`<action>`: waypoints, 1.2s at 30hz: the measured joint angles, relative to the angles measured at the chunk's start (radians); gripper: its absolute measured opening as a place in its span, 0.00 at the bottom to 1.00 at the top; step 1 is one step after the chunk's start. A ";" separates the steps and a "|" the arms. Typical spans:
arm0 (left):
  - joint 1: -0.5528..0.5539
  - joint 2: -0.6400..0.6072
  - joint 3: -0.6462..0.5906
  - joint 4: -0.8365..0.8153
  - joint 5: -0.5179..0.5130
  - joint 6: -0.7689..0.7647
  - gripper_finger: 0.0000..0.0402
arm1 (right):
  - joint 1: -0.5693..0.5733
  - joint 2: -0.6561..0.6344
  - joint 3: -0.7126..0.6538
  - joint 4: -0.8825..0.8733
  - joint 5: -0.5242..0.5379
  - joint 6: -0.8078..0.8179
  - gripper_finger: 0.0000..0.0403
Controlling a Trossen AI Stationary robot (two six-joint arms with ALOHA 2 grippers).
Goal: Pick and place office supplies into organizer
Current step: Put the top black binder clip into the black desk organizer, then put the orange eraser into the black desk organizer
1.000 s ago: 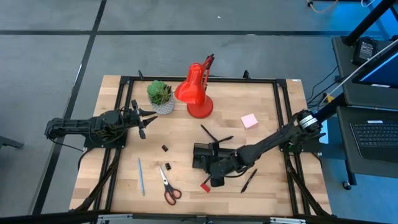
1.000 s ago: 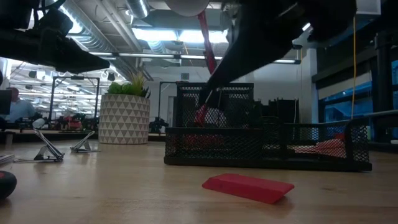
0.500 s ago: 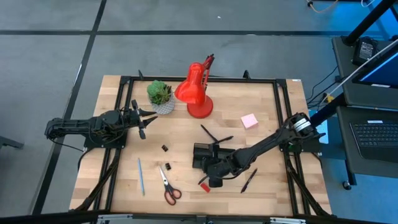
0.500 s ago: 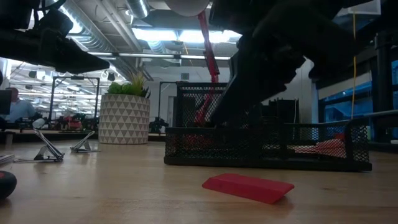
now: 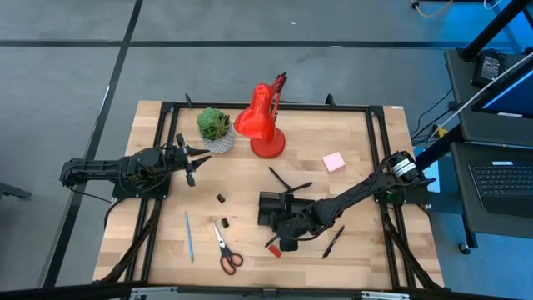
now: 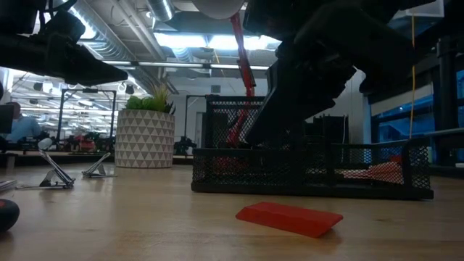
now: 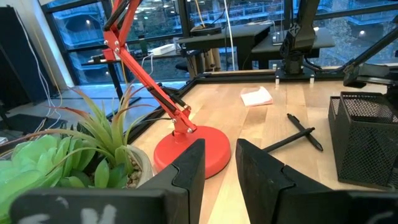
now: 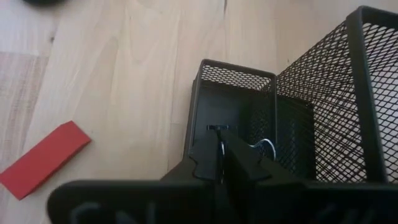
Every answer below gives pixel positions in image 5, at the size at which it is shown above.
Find artificial succulent in patterned pot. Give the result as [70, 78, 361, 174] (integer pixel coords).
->
[196, 107, 236, 154]

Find red desk lamp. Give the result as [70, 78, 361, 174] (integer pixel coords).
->
[232, 71, 289, 160]

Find black computer monitor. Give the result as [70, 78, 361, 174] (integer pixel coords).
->
[470, 53, 533, 120]

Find blue pencil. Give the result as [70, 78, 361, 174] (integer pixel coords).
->
[184, 211, 195, 263]

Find black camera mount rail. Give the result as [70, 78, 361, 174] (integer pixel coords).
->
[0, 282, 533, 300]

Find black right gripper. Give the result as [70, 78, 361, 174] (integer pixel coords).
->
[264, 197, 318, 253]

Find black aluminium table frame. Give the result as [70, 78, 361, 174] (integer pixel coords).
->
[92, 93, 446, 293]

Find black floor cable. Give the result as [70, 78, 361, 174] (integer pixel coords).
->
[410, 87, 455, 138]

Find red and black scissors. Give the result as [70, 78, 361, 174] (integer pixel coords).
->
[213, 223, 244, 277]

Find dark furniture leg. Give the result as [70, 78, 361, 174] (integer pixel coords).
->
[0, 182, 33, 202]

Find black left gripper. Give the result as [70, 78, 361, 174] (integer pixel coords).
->
[167, 132, 212, 188]

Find black mesh desk organizer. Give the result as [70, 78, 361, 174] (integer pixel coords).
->
[257, 190, 316, 231]

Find black rig post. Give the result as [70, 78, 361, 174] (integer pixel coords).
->
[460, 0, 533, 63]

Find black power adapter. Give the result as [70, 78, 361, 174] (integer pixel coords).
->
[471, 48, 507, 88]

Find black workstation desk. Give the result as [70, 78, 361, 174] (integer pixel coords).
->
[443, 47, 533, 241]

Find pink sticky note pad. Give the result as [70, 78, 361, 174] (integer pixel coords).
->
[322, 151, 347, 173]

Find orange cable with plug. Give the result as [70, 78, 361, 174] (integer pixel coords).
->
[411, 0, 454, 18]

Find white hanging cable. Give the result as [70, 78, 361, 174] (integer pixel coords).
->
[432, 52, 533, 134]

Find black laptop keyboard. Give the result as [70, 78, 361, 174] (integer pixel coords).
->
[467, 160, 533, 218]

